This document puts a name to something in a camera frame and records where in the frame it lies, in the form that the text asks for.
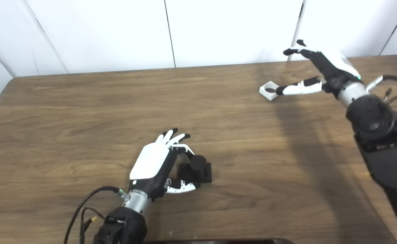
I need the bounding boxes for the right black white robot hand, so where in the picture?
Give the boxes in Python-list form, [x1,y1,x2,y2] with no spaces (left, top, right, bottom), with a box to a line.
[276,39,361,97]

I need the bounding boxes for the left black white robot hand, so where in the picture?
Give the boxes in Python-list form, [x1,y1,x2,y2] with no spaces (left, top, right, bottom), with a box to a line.
[128,128,196,200]

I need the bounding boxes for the black peg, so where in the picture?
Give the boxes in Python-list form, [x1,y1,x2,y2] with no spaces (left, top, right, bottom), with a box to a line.
[176,155,212,183]

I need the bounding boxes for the white square piece with hole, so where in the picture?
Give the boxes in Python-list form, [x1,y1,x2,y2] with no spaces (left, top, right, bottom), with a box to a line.
[259,81,282,101]

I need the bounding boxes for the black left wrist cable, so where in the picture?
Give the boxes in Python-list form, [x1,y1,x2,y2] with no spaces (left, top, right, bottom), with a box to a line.
[64,186,128,244]

